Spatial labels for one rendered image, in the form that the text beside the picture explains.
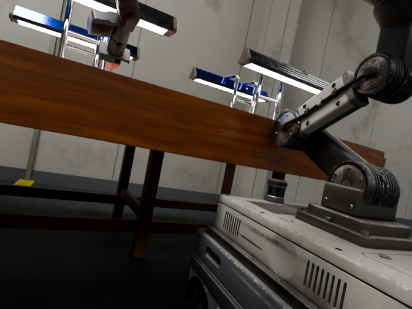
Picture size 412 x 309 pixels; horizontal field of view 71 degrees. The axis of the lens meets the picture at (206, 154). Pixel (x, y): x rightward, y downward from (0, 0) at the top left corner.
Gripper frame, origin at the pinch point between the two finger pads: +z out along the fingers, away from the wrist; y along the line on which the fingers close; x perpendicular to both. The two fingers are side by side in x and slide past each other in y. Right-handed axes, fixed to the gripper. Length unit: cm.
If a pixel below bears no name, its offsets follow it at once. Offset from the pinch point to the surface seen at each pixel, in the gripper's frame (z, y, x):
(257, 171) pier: 143, -195, -70
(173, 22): -15.5, -20.9, -20.0
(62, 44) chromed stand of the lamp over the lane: 7.9, 16.3, -17.9
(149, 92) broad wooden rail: -17.3, -8.0, 25.8
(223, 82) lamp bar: 29, -78, -55
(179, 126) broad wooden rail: -12.3, -18.8, 31.5
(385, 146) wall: 106, -440, -129
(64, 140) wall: 174, 7, -96
